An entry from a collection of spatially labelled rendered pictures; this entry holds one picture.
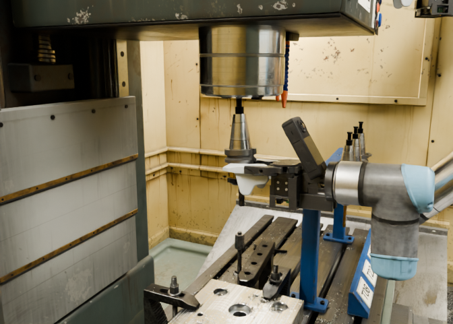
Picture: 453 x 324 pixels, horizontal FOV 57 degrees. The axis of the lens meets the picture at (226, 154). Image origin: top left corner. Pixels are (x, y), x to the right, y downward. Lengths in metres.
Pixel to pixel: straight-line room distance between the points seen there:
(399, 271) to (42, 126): 0.75
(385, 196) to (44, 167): 0.70
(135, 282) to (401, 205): 0.92
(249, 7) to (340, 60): 1.13
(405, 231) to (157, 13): 0.54
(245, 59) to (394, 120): 1.12
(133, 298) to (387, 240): 0.90
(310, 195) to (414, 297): 0.95
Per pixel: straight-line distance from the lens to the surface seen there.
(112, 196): 1.20
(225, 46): 0.73
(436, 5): 1.07
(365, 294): 1.17
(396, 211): 0.73
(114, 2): 0.80
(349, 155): 1.16
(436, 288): 1.69
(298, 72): 1.81
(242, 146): 0.80
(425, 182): 0.71
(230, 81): 0.73
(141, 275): 1.43
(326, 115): 1.80
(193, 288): 1.22
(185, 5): 0.72
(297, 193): 0.76
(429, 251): 1.80
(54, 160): 1.02
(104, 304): 1.31
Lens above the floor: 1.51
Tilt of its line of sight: 12 degrees down
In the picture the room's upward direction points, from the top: straight up
